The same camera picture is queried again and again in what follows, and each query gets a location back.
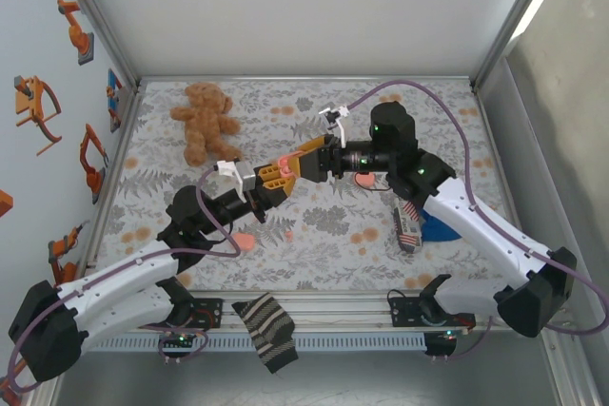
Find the right controller board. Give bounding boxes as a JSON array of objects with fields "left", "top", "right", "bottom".
[{"left": 430, "top": 327, "right": 470, "bottom": 345}]

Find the short purple base cable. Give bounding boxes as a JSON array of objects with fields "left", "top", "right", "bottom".
[
  {"left": 137, "top": 319, "right": 210, "bottom": 364},
  {"left": 425, "top": 315, "right": 491, "bottom": 362}
]

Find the black beige striped sock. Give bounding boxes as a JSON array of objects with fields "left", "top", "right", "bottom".
[{"left": 230, "top": 292, "right": 300, "bottom": 375}]

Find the aluminium cell frame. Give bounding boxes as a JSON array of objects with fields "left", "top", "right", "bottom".
[{"left": 28, "top": 0, "right": 609, "bottom": 406}]

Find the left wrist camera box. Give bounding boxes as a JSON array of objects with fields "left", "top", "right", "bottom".
[{"left": 216, "top": 158, "right": 258, "bottom": 205}]

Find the controller board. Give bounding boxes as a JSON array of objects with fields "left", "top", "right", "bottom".
[
  {"left": 161, "top": 329, "right": 201, "bottom": 350},
  {"left": 430, "top": 327, "right": 470, "bottom": 345}
]

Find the left controller board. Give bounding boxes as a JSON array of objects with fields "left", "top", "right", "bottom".
[{"left": 161, "top": 329, "right": 201, "bottom": 350}]

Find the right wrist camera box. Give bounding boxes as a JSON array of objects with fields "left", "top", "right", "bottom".
[{"left": 319, "top": 104, "right": 353, "bottom": 148}]

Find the blue round object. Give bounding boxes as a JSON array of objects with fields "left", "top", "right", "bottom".
[{"left": 418, "top": 215, "right": 462, "bottom": 242}]

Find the brown teddy bear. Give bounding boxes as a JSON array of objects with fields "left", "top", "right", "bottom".
[{"left": 169, "top": 82, "right": 245, "bottom": 168}]

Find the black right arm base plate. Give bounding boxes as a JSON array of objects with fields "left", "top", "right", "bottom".
[{"left": 388, "top": 289, "right": 429, "bottom": 329}]

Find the stars and stripes pouch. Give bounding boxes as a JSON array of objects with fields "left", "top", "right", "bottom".
[{"left": 392, "top": 196, "right": 423, "bottom": 254}]

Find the blue orange wall sticker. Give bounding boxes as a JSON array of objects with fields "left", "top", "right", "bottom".
[{"left": 105, "top": 68, "right": 124, "bottom": 134}]

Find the white slotted cable duct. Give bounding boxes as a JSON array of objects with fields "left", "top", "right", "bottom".
[{"left": 88, "top": 333, "right": 427, "bottom": 353}]

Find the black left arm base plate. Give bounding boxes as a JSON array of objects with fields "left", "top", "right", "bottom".
[{"left": 192, "top": 297, "right": 225, "bottom": 330}]

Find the orange gripper wall sticker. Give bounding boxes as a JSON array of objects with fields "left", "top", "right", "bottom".
[{"left": 12, "top": 75, "right": 64, "bottom": 156}]

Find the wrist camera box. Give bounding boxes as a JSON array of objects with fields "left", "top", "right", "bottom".
[
  {"left": 319, "top": 104, "right": 353, "bottom": 148},
  {"left": 216, "top": 158, "right": 258, "bottom": 205}
]

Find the floral printed tablecloth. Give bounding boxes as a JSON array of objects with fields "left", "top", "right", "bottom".
[{"left": 97, "top": 78, "right": 520, "bottom": 293}]

